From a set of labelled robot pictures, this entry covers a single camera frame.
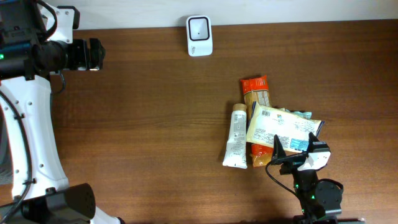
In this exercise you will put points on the white barcode scanner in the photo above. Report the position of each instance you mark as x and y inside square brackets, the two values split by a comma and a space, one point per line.
[199, 36]

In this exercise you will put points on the orange spaghetti pasta packet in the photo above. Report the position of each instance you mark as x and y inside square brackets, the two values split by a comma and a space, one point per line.
[256, 90]

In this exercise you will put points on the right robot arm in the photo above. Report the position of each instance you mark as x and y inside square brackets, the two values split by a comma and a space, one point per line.
[320, 199]

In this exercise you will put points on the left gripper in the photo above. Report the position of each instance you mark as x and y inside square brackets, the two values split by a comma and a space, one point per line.
[83, 61]

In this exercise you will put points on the teal snack pouch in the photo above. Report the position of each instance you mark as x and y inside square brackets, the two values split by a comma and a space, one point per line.
[306, 114]

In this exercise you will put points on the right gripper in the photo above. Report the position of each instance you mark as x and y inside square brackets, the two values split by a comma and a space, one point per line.
[278, 151]

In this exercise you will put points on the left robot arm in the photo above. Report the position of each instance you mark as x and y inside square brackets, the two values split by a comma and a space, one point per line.
[36, 43]

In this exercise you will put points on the white tube with gold cap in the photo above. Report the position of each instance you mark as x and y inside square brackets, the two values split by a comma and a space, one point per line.
[235, 155]

